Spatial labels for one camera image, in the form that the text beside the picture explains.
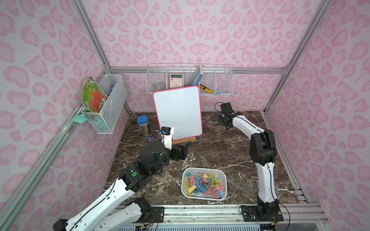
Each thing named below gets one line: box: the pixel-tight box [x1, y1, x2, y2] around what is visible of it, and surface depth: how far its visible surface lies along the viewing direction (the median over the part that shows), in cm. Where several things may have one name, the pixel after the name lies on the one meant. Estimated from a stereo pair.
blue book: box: [188, 64, 204, 87], surface depth 88 cm
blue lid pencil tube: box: [136, 115, 155, 142], surface depth 92 cm
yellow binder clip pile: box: [185, 180, 197, 197], surface depth 79 cm
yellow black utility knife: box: [199, 84, 214, 94], surface depth 100 cm
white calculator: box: [169, 73, 184, 90], surface depth 97 cm
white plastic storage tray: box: [181, 167, 228, 201], surface depth 80 cm
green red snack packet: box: [81, 76, 108, 114], surface depth 74 cm
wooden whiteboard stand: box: [172, 136, 197, 145], surface depth 99 cm
